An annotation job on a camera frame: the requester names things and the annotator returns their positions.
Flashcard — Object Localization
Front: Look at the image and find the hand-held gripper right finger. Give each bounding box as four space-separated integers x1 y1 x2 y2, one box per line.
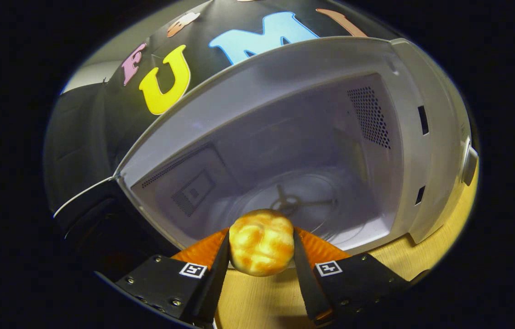
292 227 411 326

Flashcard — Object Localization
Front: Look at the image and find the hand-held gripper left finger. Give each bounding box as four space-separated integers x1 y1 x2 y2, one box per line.
115 228 231 326

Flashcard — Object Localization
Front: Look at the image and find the golden bread roll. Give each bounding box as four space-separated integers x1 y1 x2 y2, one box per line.
229 209 295 277

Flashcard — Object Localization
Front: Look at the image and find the white microwave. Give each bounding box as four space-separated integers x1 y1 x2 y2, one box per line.
52 37 479 279

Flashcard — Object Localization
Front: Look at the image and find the glass turntable plate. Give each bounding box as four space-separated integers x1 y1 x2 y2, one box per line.
221 171 368 240

